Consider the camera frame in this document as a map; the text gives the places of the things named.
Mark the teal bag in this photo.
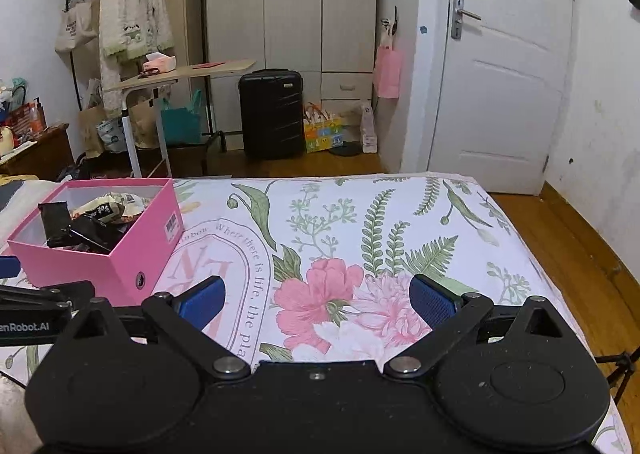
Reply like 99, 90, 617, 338
160, 90, 203, 145

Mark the white plastic bag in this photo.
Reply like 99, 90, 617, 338
360, 101, 378, 155

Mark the cream knitted cardigan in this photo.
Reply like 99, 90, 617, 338
97, 0, 176, 117

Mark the beige tote bag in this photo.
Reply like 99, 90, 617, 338
55, 0, 98, 53

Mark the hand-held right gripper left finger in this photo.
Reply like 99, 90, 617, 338
57, 275, 252, 380

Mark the brown paper bag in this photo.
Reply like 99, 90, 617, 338
77, 104, 108, 159
131, 98, 161, 149

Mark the metal door handle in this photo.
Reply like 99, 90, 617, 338
451, 0, 482, 39

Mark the pink tissue box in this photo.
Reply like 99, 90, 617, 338
142, 52, 177, 75

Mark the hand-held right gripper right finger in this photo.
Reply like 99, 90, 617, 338
382, 274, 576, 380

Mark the black biscuit packet gold print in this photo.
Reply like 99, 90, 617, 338
65, 216, 128, 255

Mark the black tripod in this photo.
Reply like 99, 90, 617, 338
595, 349, 640, 405

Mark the black clothes rack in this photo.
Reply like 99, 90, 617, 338
65, 0, 173, 115

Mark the wooden overbed table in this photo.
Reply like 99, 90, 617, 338
102, 58, 257, 179

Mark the colourful gift bag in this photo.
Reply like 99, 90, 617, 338
303, 104, 345, 153

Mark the red box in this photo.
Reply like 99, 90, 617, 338
5, 104, 48, 139

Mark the pink cardboard box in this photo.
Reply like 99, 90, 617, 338
7, 178, 183, 307

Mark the white patterned bag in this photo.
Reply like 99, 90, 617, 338
96, 119, 128, 153

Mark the pink paper bag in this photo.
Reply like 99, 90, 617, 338
374, 44, 404, 98

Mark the dark wooden cabinet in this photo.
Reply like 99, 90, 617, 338
0, 123, 76, 182

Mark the beige wardrobe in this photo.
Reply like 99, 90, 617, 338
202, 0, 378, 151

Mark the plain black snack packet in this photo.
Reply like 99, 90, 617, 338
39, 202, 72, 248

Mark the white cabinet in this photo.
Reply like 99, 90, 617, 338
427, 0, 576, 197

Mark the black suitcase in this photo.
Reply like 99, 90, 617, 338
238, 68, 306, 159

